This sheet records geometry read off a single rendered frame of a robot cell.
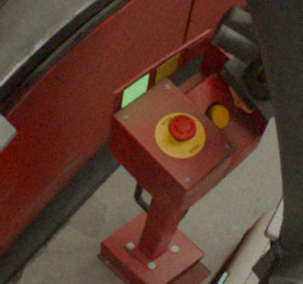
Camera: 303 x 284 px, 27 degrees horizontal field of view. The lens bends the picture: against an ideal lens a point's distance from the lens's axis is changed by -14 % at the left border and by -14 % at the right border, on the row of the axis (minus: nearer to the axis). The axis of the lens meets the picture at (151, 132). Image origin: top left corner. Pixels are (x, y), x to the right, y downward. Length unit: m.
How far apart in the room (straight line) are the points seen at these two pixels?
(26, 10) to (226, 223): 1.01
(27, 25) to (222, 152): 0.36
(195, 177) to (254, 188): 0.90
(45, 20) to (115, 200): 0.89
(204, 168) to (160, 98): 0.13
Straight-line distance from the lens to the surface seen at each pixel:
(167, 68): 1.04
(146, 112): 1.04
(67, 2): 1.04
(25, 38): 1.00
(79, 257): 1.76
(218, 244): 1.81
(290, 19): 0.25
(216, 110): 1.11
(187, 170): 1.00
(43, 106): 1.15
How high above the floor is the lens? 1.68
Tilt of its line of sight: 61 degrees down
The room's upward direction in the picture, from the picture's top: 12 degrees clockwise
